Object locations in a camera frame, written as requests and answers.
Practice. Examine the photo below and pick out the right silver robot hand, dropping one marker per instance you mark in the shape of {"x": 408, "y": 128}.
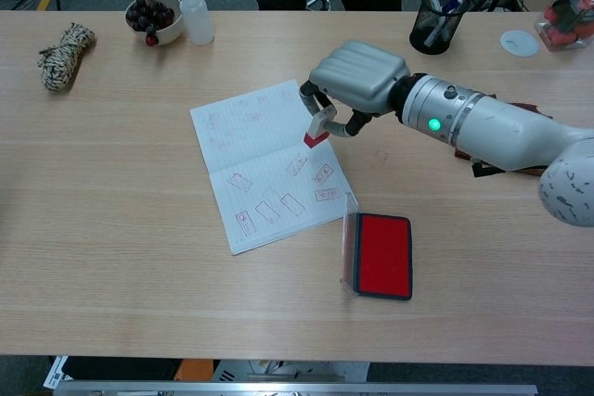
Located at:
{"x": 357, "y": 76}

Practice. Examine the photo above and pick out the small red white stamp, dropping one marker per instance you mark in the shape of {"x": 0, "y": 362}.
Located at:
{"x": 318, "y": 129}

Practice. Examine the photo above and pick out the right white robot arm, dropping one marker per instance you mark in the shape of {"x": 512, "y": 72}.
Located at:
{"x": 492, "y": 127}

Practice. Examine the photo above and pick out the open lined notebook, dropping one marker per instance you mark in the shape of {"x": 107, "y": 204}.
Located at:
{"x": 250, "y": 155}

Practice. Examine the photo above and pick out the black mesh pen holder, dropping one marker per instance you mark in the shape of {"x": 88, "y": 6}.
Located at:
{"x": 434, "y": 41}

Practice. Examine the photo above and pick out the blue-capped whiteboard marker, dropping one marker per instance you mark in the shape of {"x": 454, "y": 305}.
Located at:
{"x": 457, "y": 0}

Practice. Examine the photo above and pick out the white round lid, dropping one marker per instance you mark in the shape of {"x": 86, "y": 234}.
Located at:
{"x": 520, "y": 43}

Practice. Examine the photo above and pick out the translucent squeeze wash bottle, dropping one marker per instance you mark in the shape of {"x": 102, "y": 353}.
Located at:
{"x": 198, "y": 20}

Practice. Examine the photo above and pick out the brown cloth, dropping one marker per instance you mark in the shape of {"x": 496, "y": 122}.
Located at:
{"x": 533, "y": 108}

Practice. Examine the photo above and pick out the red ink pad clear lid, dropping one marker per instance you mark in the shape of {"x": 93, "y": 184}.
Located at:
{"x": 384, "y": 257}

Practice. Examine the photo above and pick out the white bowl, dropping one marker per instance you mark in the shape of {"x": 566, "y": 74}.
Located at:
{"x": 170, "y": 32}

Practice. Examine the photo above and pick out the clear box with red items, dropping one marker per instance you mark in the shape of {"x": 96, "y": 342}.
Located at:
{"x": 566, "y": 20}

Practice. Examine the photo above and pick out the dark grape bunch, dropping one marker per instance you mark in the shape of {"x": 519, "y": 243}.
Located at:
{"x": 148, "y": 16}

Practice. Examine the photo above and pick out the orange object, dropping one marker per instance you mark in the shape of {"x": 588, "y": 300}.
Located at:
{"x": 195, "y": 370}

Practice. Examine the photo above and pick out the white printed label sheet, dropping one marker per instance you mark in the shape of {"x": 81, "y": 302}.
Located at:
{"x": 56, "y": 370}

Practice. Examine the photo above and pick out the aluminium profile rail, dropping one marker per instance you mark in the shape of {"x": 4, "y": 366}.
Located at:
{"x": 297, "y": 390}

